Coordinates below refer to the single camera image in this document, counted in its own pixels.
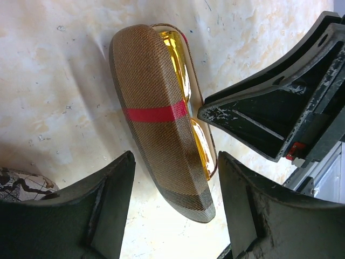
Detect map print glasses case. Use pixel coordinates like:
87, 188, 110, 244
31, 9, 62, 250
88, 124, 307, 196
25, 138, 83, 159
1, 167, 59, 202

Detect yellow sunglasses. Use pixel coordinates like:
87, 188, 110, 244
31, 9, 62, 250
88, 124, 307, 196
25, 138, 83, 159
159, 31, 216, 181

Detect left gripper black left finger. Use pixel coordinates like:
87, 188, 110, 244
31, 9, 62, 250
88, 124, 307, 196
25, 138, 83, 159
1, 151, 135, 258

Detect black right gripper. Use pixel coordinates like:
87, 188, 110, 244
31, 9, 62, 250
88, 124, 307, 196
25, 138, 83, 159
198, 11, 344, 168

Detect brown plaid glasses case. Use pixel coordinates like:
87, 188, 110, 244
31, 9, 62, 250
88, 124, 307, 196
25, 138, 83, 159
109, 24, 218, 223

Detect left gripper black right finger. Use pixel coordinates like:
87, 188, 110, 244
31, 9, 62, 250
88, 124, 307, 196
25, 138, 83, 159
218, 151, 344, 258

